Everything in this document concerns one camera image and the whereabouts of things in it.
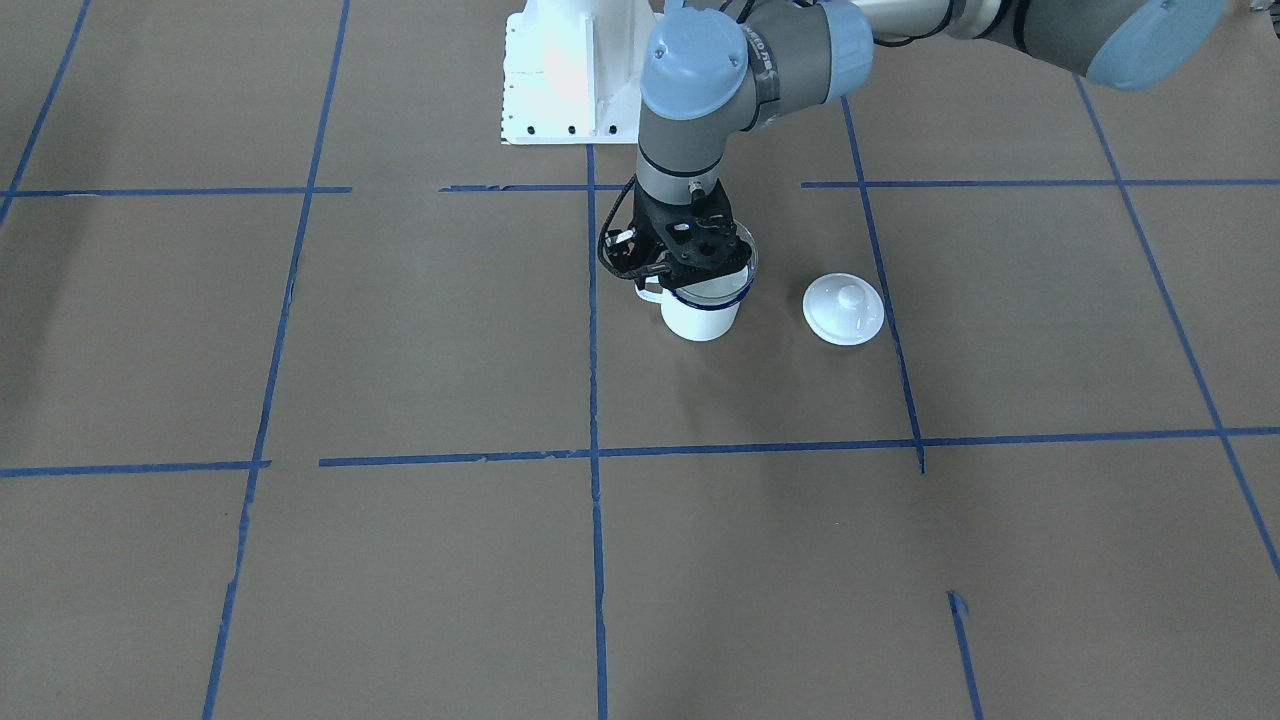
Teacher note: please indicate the clear plastic funnel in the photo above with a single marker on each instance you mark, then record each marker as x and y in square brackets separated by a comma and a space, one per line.
[730, 282]

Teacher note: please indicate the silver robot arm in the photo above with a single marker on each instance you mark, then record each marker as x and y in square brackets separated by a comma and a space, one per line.
[709, 72]

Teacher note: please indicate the white enamel mug blue rim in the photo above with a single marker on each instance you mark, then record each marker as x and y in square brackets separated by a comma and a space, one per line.
[685, 321]

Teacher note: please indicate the white ceramic lid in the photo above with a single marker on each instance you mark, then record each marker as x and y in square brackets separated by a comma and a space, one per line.
[843, 309]

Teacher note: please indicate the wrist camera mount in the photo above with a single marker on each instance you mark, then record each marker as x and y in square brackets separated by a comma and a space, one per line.
[689, 244]

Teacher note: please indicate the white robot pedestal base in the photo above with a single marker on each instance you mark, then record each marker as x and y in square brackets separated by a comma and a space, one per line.
[572, 72]

